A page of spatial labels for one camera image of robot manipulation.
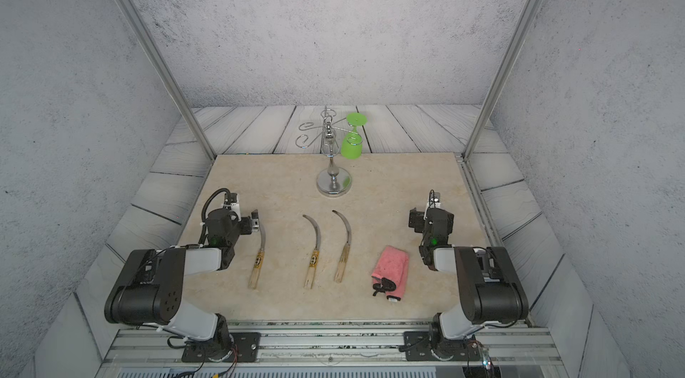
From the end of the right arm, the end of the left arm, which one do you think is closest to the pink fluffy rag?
the end of the right arm

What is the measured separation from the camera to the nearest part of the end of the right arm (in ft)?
2.83

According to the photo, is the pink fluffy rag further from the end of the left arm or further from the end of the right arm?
the end of the left arm

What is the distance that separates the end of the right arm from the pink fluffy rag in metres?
0.10

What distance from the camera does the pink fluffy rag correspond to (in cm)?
83
